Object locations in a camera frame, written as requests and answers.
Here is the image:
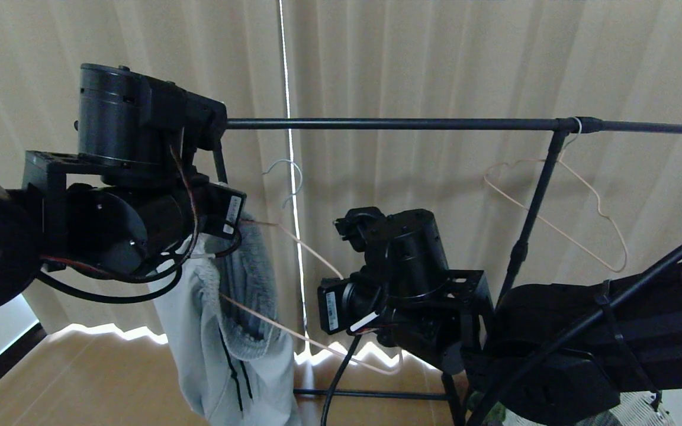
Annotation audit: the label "green printed shirt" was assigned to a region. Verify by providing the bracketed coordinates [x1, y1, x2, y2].
[468, 390, 507, 426]

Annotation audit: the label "white laundry basket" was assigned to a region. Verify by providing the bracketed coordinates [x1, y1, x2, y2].
[572, 390, 667, 426]

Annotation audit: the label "black clothes rack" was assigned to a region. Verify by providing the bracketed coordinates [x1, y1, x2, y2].
[211, 117, 682, 426]

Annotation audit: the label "pink clothes hanger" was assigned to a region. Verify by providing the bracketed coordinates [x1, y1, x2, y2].
[483, 127, 629, 274]
[220, 159, 404, 376]

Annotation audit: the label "pale grey shorts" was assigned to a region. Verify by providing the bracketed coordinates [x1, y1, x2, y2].
[155, 216, 300, 426]

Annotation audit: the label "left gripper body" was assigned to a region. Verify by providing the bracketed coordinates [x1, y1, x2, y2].
[67, 180, 248, 277]

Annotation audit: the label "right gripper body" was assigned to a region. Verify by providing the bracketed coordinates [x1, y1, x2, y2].
[317, 275, 390, 337]

